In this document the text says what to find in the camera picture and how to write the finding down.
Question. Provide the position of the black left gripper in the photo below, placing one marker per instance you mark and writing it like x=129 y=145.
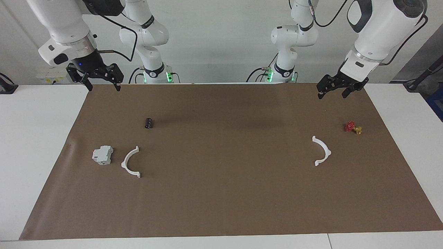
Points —
x=337 y=82

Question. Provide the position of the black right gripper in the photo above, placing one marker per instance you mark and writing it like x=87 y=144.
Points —
x=88 y=65

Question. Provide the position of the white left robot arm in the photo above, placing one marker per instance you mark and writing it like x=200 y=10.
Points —
x=380 y=31

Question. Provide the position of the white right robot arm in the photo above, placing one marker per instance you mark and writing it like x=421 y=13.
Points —
x=62 y=20

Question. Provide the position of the red handwheel brass valve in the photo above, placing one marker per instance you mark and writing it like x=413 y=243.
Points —
x=350 y=126

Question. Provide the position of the black cylindrical capacitor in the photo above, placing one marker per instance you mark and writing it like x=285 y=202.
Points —
x=148 y=123

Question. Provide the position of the grey white circuit breaker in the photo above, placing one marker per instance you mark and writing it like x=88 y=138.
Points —
x=102 y=155

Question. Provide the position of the black stand leg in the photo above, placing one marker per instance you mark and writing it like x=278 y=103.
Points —
x=413 y=83

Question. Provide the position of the blue crate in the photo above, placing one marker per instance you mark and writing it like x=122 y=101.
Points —
x=437 y=103

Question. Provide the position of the brown paper table mat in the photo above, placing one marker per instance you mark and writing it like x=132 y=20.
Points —
x=221 y=193

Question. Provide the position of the white wall socket box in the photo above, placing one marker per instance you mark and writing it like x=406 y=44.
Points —
x=48 y=79

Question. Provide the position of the black clamp mount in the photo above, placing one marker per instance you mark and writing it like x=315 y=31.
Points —
x=7 y=88

